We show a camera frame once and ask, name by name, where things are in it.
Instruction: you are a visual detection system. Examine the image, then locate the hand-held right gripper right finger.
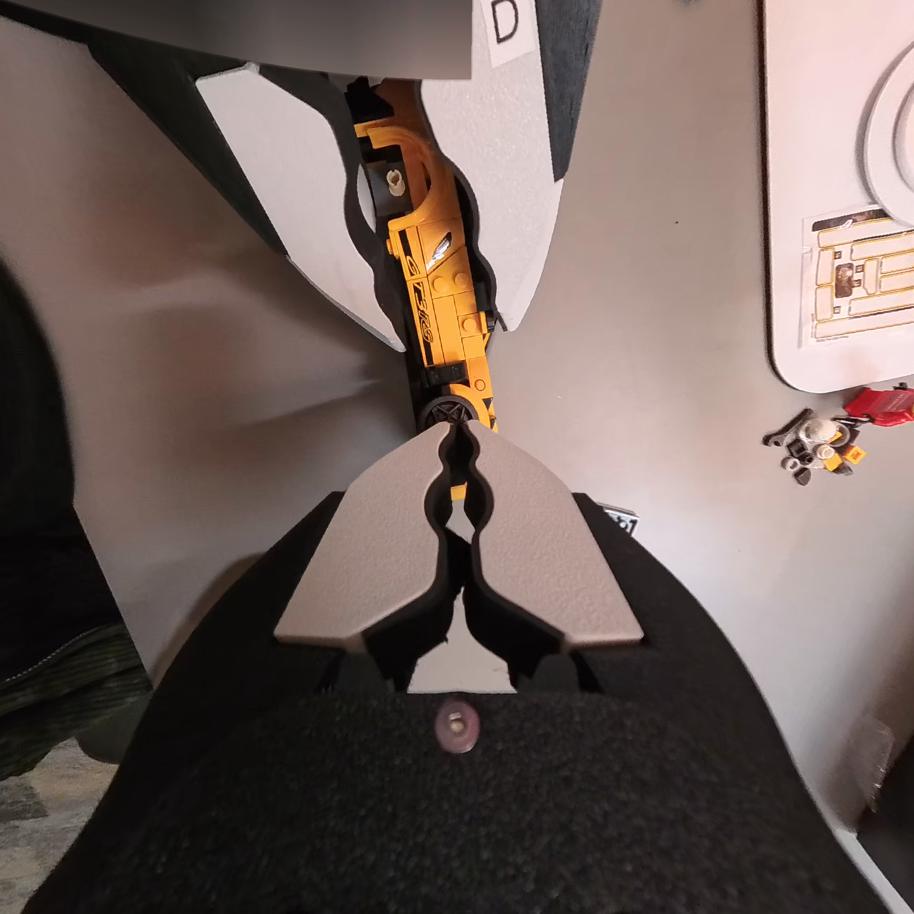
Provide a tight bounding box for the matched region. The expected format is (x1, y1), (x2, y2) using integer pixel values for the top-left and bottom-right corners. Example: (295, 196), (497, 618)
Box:
(463, 423), (645, 654)

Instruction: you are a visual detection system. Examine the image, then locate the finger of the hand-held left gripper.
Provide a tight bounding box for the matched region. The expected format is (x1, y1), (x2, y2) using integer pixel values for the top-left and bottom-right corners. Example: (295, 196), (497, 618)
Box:
(420, 0), (566, 334)
(195, 63), (409, 353)

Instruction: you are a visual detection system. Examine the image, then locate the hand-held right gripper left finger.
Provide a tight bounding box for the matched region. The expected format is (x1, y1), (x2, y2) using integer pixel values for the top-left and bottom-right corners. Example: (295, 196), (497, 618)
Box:
(273, 423), (472, 658)

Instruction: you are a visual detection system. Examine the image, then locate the orange lego car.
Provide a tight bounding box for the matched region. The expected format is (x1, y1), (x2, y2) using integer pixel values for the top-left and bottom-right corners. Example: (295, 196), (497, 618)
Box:
(346, 79), (502, 438)

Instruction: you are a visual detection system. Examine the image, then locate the lego sticker sheet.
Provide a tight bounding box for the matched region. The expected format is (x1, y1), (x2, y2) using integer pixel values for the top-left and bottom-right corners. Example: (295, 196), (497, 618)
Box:
(800, 206), (914, 349)

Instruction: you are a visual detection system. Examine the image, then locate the pile of small lego parts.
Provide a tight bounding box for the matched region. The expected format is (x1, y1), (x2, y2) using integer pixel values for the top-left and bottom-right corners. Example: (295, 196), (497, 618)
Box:
(763, 408), (868, 488)

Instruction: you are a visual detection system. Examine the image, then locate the red lego piece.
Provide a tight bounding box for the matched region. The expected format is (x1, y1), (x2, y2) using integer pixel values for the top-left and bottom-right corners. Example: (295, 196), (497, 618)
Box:
(843, 383), (914, 428)

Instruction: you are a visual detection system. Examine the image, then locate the person's green knit sweater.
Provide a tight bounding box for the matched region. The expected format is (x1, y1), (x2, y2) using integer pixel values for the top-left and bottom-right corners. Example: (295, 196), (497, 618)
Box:
(0, 620), (152, 781)

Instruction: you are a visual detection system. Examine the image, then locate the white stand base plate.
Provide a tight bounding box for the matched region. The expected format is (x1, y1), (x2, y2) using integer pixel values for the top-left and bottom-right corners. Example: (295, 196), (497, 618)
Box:
(760, 0), (914, 395)

